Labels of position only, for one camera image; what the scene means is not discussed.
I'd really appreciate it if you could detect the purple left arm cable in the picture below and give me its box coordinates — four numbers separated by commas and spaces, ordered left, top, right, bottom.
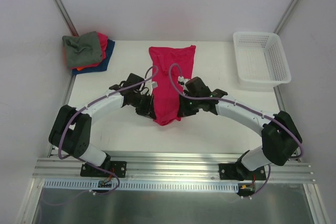
58, 66, 159, 196

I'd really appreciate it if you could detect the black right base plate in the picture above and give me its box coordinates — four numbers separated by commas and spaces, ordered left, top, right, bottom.
218, 163, 266, 181

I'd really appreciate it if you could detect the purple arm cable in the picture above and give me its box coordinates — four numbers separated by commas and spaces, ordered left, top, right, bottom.
169, 63, 304, 201
58, 66, 159, 196

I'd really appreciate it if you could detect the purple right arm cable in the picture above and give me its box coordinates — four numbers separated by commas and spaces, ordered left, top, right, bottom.
169, 63, 304, 201

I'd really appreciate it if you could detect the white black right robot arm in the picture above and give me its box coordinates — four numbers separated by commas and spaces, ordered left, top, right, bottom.
177, 76, 303, 181

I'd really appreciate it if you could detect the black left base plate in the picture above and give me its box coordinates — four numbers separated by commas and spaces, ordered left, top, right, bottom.
80, 161, 127, 178

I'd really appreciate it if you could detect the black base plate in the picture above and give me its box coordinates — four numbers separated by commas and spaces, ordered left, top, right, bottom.
218, 163, 266, 181
80, 161, 127, 178

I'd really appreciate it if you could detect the white slotted cable duct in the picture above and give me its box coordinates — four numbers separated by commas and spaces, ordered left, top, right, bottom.
44, 179, 238, 193

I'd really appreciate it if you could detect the white plastic mesh basket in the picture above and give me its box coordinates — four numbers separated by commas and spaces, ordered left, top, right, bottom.
233, 31, 291, 88

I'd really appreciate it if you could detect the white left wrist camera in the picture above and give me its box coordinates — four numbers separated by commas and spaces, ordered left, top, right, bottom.
145, 81, 158, 95

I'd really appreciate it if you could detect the aluminium frame rail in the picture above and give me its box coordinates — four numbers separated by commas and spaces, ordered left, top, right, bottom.
33, 151, 318, 184

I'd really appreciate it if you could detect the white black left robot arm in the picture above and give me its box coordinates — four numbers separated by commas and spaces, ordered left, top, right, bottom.
48, 73, 152, 176

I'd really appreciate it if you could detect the folded red t shirt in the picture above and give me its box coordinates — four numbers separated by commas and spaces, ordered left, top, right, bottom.
83, 32, 108, 69

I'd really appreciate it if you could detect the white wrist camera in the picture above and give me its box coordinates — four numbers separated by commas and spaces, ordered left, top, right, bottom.
145, 81, 158, 95
177, 76, 190, 86

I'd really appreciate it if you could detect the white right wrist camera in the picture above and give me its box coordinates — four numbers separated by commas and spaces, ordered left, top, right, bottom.
177, 76, 190, 86

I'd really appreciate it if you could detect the crimson pink t shirt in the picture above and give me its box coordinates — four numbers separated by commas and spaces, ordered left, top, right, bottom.
149, 45, 196, 126

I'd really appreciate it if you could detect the folded navy blue t shirt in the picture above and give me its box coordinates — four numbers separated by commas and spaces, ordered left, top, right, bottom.
71, 39, 115, 76

